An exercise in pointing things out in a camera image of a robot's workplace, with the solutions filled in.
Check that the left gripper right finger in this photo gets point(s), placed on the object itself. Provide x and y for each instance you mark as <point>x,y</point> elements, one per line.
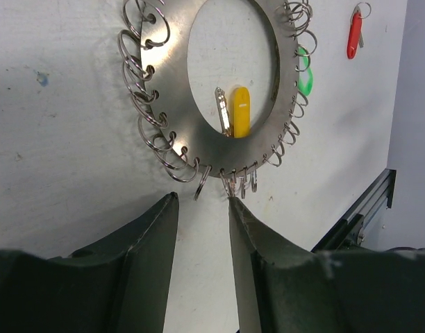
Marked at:
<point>281,287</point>

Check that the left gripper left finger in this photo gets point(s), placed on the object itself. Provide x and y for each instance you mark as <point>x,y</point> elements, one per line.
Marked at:
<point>119,283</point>

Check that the yellow tag key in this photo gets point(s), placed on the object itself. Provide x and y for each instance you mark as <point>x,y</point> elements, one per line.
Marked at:
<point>236,123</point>

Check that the metal keyring disc with rings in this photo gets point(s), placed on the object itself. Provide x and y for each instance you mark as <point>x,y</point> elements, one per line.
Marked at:
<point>178,117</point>

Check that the red tag key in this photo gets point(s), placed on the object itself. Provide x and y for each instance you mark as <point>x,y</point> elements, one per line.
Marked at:
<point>355,38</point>

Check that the green key tag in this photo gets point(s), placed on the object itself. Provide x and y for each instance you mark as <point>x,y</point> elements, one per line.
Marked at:
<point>305,84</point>

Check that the aluminium front rail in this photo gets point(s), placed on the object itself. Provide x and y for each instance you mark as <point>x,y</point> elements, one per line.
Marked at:
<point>349,231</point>

